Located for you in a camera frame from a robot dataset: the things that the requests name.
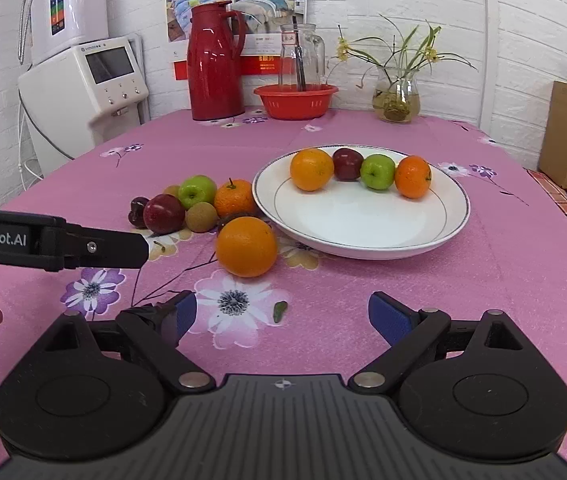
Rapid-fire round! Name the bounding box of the glass vase with plant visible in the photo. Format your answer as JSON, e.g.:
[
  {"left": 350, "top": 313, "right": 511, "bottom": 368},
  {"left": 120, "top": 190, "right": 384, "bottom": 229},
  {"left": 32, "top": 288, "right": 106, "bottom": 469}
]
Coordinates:
[{"left": 330, "top": 14, "right": 474, "bottom": 124}]

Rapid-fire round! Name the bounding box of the brown longan back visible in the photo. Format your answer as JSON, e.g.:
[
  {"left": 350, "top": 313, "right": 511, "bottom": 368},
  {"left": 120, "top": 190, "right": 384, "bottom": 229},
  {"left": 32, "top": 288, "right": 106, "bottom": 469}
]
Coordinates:
[{"left": 163, "top": 185, "right": 180, "bottom": 197}]

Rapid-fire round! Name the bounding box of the large green apple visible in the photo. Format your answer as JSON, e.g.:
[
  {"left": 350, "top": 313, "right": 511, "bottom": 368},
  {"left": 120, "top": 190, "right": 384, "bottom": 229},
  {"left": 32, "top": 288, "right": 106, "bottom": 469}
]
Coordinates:
[{"left": 177, "top": 174, "right": 218, "bottom": 209}]

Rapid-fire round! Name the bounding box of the small green apple on plate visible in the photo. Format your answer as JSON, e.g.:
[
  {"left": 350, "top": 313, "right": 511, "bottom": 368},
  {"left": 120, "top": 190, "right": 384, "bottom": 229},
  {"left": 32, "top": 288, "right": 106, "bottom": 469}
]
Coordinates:
[{"left": 359, "top": 154, "right": 395, "bottom": 191}]

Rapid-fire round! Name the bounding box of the brown longan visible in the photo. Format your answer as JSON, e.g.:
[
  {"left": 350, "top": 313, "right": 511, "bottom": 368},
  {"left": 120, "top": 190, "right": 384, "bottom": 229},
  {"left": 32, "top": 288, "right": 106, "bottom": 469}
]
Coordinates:
[
  {"left": 163, "top": 185, "right": 180, "bottom": 197},
  {"left": 185, "top": 202, "right": 218, "bottom": 233}
]

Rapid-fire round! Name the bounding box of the mandarin with green stem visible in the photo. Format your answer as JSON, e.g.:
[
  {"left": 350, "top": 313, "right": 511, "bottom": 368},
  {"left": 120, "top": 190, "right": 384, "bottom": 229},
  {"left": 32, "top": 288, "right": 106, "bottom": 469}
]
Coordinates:
[{"left": 213, "top": 179, "right": 256, "bottom": 218}]

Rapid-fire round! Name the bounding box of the clear glass pitcher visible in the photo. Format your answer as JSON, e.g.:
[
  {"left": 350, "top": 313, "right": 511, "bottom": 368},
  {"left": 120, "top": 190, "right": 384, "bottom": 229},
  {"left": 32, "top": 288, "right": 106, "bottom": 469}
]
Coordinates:
[{"left": 278, "top": 23, "right": 326, "bottom": 91}]

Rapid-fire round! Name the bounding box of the white ceramic plate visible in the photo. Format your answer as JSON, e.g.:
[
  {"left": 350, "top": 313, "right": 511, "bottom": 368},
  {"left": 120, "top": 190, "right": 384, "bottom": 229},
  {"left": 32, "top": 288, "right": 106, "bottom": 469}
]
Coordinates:
[{"left": 252, "top": 152, "right": 471, "bottom": 261}]

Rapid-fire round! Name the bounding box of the mandarin with speckled skin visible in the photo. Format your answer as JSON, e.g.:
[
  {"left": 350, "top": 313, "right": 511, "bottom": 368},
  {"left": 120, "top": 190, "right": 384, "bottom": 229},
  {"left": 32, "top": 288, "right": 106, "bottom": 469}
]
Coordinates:
[{"left": 394, "top": 155, "right": 432, "bottom": 200}]

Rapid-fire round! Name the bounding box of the white water purifier unit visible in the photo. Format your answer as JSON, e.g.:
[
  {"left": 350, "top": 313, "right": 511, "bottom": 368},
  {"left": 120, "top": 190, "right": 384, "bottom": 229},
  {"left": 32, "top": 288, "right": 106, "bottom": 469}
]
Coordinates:
[{"left": 31, "top": 0, "right": 109, "bottom": 65}]

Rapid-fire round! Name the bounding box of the dark plum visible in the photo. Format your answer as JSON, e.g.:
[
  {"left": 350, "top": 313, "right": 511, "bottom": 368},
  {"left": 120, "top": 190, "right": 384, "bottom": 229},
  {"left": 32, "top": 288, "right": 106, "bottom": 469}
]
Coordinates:
[
  {"left": 127, "top": 196, "right": 149, "bottom": 230},
  {"left": 218, "top": 211, "right": 253, "bottom": 233}
]

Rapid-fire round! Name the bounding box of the red plastic basket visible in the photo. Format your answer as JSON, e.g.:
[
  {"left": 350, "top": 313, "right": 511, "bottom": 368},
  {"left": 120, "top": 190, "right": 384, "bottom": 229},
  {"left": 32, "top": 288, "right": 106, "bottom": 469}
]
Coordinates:
[{"left": 253, "top": 84, "right": 339, "bottom": 120}]

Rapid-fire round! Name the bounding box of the large orange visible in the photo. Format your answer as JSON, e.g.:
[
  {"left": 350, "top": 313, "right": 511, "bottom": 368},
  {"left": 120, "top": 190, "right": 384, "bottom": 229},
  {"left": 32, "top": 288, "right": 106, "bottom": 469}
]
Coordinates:
[
  {"left": 289, "top": 148, "right": 334, "bottom": 192},
  {"left": 215, "top": 217, "right": 278, "bottom": 278}
]

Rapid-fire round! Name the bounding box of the red thermos jug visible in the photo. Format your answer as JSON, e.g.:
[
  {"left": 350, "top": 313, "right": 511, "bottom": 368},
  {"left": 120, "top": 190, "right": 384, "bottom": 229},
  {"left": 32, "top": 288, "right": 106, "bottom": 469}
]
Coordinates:
[{"left": 187, "top": 0, "right": 247, "bottom": 122}]

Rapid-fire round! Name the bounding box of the black straw in pitcher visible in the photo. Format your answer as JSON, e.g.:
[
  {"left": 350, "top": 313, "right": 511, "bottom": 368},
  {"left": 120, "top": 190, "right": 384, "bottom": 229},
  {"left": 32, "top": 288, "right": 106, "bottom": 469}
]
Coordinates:
[{"left": 292, "top": 15, "right": 307, "bottom": 91}]

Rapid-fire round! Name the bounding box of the white water dispenser machine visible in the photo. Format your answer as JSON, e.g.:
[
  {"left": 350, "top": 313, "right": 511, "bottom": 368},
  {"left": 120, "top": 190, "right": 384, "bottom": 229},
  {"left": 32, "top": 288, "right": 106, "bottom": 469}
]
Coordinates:
[{"left": 18, "top": 34, "right": 150, "bottom": 176}]

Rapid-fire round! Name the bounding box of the large red apple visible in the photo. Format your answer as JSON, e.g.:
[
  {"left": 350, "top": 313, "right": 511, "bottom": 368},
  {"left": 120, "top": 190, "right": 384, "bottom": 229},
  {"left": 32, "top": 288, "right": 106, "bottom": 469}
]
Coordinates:
[{"left": 144, "top": 194, "right": 186, "bottom": 235}]

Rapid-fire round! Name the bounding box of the small red apple on plate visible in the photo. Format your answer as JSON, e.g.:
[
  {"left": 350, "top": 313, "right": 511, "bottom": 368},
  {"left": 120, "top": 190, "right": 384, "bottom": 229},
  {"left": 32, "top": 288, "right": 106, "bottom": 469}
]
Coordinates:
[{"left": 332, "top": 148, "right": 364, "bottom": 182}]

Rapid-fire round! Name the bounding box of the brown longan front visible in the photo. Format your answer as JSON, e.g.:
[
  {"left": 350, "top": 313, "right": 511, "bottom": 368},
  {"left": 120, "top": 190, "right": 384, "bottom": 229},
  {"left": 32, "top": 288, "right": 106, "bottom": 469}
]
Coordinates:
[{"left": 185, "top": 202, "right": 218, "bottom": 233}]

